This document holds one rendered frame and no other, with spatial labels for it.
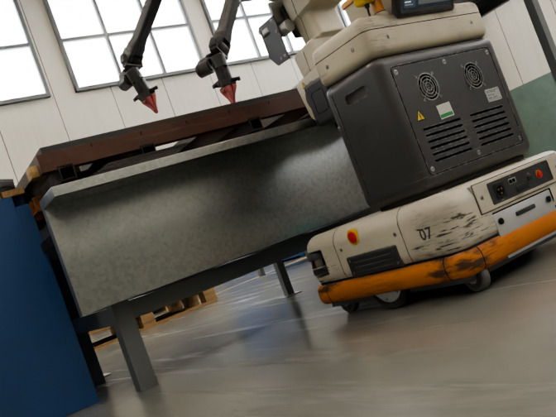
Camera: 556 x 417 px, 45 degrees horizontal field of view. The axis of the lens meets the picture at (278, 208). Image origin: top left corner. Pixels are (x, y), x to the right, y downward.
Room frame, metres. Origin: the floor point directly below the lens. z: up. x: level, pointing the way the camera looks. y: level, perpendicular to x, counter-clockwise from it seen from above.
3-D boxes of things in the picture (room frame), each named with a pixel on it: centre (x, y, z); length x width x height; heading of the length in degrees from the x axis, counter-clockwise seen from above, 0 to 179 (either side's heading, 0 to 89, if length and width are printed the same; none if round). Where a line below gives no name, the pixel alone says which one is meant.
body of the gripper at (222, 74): (2.62, 0.02, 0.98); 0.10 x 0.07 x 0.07; 121
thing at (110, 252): (2.41, 0.13, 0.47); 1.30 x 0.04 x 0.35; 121
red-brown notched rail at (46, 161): (2.55, -0.02, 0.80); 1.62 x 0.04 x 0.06; 121
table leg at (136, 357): (2.24, 0.61, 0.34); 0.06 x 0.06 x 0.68; 31
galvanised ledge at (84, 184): (2.34, 0.09, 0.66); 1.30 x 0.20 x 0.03; 121
